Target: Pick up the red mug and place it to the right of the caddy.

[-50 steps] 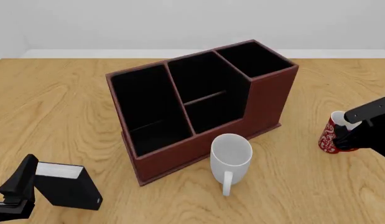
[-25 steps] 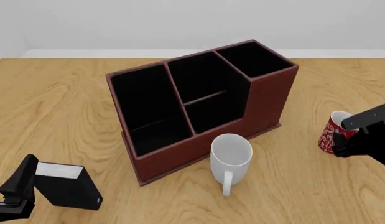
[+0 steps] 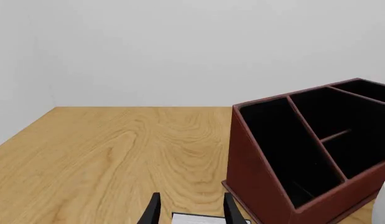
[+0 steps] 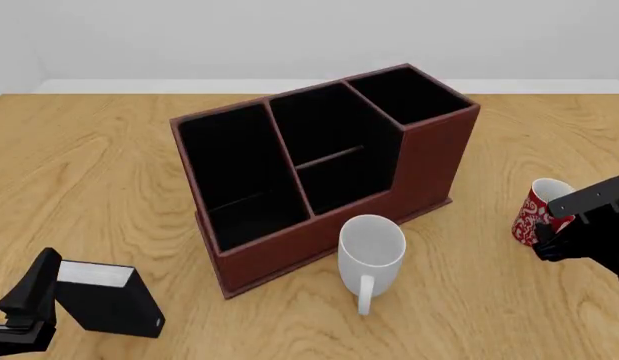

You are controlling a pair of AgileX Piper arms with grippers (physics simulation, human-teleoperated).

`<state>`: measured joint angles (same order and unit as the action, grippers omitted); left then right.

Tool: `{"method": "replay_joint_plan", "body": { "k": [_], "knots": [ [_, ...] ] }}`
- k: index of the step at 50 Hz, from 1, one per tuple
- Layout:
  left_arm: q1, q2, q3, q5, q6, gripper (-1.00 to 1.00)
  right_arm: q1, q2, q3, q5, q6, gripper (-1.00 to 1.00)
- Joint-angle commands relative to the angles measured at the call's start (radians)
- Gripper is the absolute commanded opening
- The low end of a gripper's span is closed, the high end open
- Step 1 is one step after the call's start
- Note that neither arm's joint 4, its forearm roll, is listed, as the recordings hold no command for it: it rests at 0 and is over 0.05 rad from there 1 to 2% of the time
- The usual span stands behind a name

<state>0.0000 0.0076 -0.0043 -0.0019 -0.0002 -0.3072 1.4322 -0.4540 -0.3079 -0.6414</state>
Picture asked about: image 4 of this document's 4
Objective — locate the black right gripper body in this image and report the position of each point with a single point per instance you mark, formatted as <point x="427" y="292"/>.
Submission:
<point x="564" y="249"/>

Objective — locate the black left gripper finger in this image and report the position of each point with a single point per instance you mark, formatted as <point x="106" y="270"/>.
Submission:
<point x="34" y="285"/>

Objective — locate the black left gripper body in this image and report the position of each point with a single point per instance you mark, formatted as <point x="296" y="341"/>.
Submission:
<point x="19" y="337"/>

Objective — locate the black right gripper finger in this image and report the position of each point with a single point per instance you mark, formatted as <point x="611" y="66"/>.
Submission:
<point x="545" y="233"/>

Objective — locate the red patterned mug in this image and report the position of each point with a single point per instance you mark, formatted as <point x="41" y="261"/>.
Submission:
<point x="529" y="219"/>

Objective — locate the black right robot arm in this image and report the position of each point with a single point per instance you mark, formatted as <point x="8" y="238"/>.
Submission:
<point x="614" y="243"/>

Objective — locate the red-brown desk caddy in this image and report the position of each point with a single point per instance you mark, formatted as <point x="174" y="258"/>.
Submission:
<point x="429" y="161"/>

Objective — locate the white mug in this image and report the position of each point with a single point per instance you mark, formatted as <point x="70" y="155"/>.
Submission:
<point x="371" y="270"/>

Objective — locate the black book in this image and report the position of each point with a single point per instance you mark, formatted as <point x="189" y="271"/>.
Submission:
<point x="109" y="307"/>

